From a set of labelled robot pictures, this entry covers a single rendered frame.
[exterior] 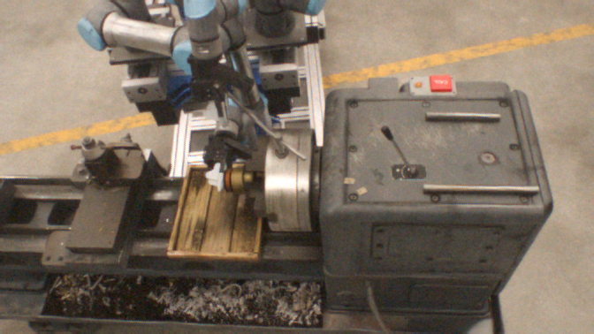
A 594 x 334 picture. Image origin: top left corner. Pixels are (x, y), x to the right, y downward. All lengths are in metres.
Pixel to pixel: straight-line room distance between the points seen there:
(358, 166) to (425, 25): 2.47
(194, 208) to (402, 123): 0.78
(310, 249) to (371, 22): 2.35
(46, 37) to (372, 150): 3.31
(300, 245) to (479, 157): 0.66
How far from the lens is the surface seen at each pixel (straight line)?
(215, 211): 1.80
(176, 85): 2.02
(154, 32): 1.67
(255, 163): 1.57
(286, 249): 1.71
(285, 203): 1.44
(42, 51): 4.24
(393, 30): 3.70
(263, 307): 1.93
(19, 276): 2.32
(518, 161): 1.46
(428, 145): 1.44
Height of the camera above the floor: 2.39
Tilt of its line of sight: 54 degrees down
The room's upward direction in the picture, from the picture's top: 8 degrees counter-clockwise
